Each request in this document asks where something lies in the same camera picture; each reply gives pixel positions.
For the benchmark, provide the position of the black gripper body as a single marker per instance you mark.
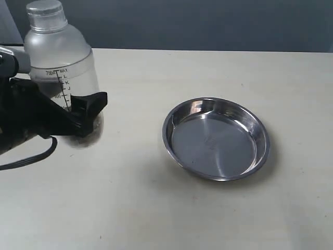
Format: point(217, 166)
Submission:
point(27, 112)

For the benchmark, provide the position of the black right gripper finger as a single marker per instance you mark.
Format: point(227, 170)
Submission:
point(89, 107)

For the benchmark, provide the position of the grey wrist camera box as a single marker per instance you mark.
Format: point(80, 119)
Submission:
point(14, 61)

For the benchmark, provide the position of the round stainless steel tray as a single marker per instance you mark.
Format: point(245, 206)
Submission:
point(216, 139)

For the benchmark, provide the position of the clear plastic shaker bottle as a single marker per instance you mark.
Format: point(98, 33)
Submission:
point(62, 62)

